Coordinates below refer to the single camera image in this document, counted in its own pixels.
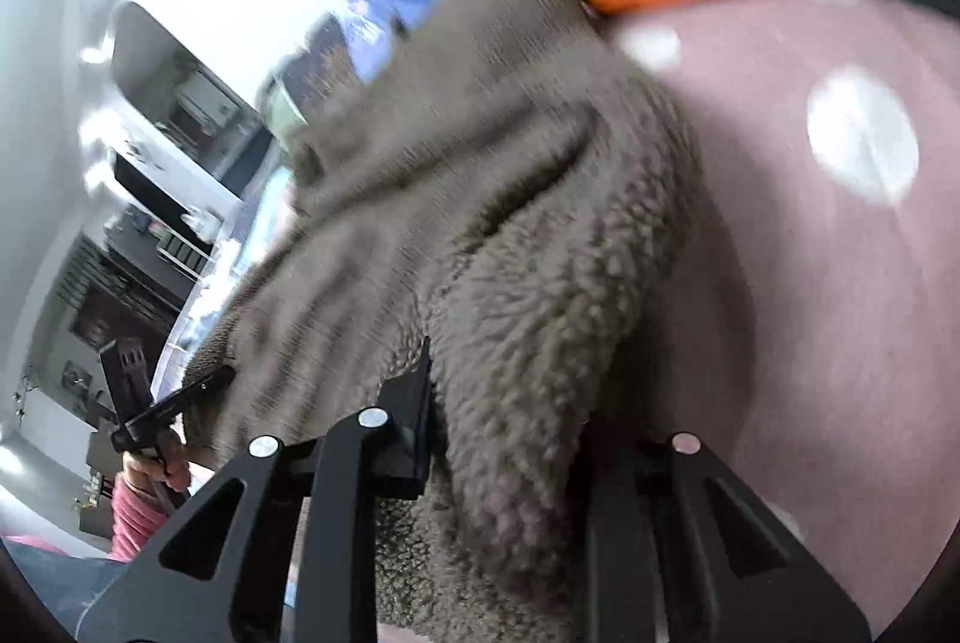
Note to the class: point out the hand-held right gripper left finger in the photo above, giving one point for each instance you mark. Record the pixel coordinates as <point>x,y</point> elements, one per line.
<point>405,440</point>

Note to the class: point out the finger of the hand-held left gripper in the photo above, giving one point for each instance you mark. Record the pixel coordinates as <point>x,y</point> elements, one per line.
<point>184,397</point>
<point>127,380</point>

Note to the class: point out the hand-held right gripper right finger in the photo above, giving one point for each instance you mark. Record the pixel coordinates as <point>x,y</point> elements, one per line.
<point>660,538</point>

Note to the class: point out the brown fleece garment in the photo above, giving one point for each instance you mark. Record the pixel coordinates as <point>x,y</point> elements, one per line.
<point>487,238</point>

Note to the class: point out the person's left forearm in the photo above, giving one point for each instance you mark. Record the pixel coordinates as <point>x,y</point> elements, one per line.
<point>135,515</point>

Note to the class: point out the person's left hand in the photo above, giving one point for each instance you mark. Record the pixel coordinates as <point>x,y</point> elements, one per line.
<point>177,469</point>

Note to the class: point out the white shelf rack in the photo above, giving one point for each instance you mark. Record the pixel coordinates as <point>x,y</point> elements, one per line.
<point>184,254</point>

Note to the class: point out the person's jeans leg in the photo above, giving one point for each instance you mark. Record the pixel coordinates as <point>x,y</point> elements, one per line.
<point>60,587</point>

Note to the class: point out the kitchen cabinet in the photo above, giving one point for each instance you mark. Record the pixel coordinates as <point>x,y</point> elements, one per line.
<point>187,96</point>

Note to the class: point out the green cushion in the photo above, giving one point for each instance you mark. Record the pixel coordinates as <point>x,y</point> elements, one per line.
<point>281,107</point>

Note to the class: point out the navy deer-print mat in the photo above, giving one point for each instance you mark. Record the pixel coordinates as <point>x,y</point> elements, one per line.
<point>337,58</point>

